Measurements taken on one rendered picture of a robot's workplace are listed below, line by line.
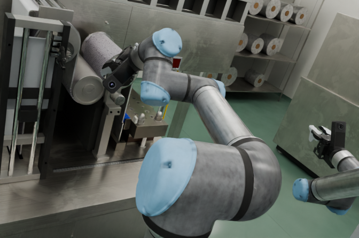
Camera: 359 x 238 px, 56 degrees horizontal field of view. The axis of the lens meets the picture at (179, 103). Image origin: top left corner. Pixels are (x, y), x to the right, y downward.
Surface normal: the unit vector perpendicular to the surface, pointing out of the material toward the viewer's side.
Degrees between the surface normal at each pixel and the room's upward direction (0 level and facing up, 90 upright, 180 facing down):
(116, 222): 90
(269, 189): 59
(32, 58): 90
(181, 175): 53
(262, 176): 41
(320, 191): 107
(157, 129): 90
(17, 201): 0
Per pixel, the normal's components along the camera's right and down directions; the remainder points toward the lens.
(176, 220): -0.17, 0.25
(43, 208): 0.28, -0.88
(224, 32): 0.54, 0.48
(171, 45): 0.60, -0.19
